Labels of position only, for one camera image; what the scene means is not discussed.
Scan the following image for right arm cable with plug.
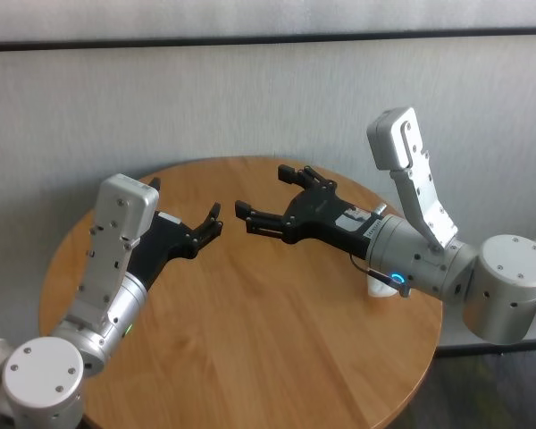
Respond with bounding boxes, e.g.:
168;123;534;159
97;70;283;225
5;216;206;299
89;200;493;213
350;253;413;299

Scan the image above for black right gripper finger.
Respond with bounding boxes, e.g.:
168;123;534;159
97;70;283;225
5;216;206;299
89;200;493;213
234;199;291;240
277;164;339;194

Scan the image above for white plastic sandbag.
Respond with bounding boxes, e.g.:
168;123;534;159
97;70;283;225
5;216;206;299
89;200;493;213
365;274;403;299

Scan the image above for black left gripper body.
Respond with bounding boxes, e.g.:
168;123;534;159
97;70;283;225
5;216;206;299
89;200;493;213
127;210;197;290

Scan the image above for black wall trim strip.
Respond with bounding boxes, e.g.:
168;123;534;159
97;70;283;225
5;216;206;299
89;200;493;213
0;26;536;53

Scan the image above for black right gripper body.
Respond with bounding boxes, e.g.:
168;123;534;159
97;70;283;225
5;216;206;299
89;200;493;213
281;187;386;260

